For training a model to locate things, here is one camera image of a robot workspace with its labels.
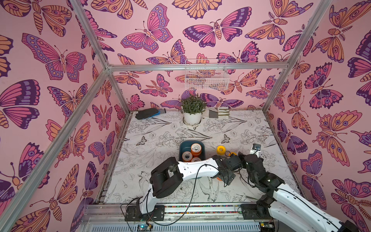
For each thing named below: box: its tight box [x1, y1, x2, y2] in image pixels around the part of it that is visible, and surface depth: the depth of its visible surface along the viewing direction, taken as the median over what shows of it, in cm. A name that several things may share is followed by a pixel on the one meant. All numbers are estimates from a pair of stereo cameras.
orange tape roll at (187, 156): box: [181, 151, 193, 163], surface depth 94 cm
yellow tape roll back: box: [216, 145, 227, 156], surface depth 97 cm
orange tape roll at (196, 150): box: [190, 143, 202, 158], surface depth 94 cm
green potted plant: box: [180, 93, 207, 115], surface depth 98 cm
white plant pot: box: [184, 112, 202, 127], surface depth 112 cm
